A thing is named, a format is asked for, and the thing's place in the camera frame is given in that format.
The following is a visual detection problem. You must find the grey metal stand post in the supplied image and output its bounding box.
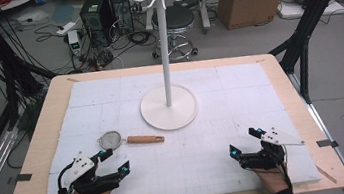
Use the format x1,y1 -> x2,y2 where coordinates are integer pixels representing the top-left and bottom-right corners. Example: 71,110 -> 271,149
198,0 -> 220,34

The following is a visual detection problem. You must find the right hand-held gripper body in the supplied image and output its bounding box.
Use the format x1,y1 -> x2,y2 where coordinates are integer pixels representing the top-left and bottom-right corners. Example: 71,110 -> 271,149
236,123 -> 308,173

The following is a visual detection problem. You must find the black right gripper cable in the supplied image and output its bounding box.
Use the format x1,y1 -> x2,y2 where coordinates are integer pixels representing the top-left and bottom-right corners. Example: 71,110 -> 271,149
277,146 -> 295,192

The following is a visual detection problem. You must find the black computer tower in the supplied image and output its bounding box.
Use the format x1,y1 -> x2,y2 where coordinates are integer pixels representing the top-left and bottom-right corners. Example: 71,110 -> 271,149
77,0 -> 121,51

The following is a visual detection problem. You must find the white flat board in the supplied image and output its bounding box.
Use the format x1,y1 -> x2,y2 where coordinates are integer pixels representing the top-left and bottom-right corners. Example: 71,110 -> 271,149
276,0 -> 344,23

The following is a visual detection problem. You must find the white hook rack stand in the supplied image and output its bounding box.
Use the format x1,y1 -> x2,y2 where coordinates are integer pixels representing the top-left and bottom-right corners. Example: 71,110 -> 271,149
125,0 -> 205,135

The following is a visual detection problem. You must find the mesh strainer with wooden handle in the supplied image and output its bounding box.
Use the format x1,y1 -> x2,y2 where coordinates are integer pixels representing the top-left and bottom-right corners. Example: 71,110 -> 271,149
96,123 -> 166,152

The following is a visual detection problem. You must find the black tape piece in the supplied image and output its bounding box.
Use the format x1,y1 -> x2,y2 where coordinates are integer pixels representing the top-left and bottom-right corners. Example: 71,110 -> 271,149
315,137 -> 340,150
14,172 -> 34,184

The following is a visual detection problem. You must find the dark computer tower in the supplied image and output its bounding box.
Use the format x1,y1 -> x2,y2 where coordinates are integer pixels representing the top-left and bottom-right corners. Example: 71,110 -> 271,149
108,0 -> 136,37

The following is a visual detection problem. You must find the white gridded foam mat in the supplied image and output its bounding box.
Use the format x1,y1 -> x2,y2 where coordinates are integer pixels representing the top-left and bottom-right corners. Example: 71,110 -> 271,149
25,51 -> 324,194

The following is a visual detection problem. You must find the person's right hand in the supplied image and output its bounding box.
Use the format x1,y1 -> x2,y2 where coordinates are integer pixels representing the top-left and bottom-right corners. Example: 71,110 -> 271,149
253,164 -> 292,194

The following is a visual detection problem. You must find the white power supply unit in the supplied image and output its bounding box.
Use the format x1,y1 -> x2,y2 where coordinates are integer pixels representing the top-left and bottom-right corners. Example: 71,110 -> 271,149
66,28 -> 85,58

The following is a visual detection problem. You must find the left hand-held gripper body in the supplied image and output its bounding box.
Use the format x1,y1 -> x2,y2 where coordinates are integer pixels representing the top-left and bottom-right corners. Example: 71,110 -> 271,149
56,147 -> 124,194

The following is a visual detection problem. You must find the white power strip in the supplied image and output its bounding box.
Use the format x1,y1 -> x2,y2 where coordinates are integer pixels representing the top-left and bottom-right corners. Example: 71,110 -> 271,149
54,20 -> 79,37

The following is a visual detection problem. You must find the black round stool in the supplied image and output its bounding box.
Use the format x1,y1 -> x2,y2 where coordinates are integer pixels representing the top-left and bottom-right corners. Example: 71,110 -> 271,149
146,2 -> 201,66

